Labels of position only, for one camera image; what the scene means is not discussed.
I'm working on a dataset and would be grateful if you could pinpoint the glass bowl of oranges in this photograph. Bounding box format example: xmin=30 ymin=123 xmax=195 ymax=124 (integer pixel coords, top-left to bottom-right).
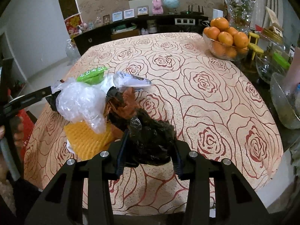
xmin=202 ymin=17 xmax=249 ymax=62

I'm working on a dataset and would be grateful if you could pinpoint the glass flower vase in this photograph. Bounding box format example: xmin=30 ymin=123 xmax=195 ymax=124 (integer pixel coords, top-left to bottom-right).
xmin=224 ymin=0 xmax=255 ymax=34

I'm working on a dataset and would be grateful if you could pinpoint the red plastic trash basket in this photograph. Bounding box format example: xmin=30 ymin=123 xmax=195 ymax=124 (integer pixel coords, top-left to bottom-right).
xmin=17 ymin=109 xmax=35 ymax=160

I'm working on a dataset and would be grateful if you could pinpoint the red festive wall poster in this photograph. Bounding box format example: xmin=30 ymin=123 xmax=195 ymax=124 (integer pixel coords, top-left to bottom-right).
xmin=64 ymin=13 xmax=82 ymax=36

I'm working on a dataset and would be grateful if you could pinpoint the pink plush toy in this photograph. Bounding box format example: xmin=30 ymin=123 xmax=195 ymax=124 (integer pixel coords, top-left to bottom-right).
xmin=152 ymin=0 xmax=164 ymax=15

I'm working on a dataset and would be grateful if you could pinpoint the green snack wrapper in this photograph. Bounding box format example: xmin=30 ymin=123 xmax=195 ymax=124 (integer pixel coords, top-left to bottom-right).
xmin=76 ymin=67 xmax=108 ymax=85

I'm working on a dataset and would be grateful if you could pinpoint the black TV cabinet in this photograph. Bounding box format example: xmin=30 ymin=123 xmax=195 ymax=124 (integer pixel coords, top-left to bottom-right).
xmin=74 ymin=14 xmax=209 ymax=55

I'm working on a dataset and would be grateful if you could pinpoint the rose pattern tablecloth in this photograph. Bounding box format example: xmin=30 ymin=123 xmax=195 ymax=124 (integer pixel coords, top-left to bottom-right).
xmin=24 ymin=33 xmax=283 ymax=215

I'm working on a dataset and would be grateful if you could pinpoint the large glass bowl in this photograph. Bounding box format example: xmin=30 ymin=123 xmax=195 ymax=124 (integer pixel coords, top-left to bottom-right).
xmin=270 ymin=73 xmax=299 ymax=130

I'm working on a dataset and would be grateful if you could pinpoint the white box device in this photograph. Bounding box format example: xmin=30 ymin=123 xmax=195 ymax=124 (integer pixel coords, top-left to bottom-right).
xmin=212 ymin=9 xmax=223 ymax=19

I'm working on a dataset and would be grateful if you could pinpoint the small yellow toy chair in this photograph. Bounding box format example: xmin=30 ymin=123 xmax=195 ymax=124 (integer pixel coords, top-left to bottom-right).
xmin=248 ymin=32 xmax=264 ymax=60

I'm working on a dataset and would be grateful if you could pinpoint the pale blue globe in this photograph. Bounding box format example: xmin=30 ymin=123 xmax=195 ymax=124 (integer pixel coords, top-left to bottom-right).
xmin=163 ymin=0 xmax=179 ymax=14

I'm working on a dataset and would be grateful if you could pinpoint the white knotted plastic bag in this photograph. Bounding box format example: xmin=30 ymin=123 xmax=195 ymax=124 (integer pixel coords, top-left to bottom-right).
xmin=113 ymin=72 xmax=152 ymax=90

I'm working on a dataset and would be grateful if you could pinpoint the clear water jug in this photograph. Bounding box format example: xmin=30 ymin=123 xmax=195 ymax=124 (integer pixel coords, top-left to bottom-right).
xmin=65 ymin=39 xmax=81 ymax=65

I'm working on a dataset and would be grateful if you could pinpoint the black wifi router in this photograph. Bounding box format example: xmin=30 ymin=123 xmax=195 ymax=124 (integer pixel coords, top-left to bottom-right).
xmin=180 ymin=5 xmax=204 ymax=16

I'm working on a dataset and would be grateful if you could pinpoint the black plastic trash bag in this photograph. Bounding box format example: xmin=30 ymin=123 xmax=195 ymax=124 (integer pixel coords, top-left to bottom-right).
xmin=104 ymin=86 xmax=176 ymax=167

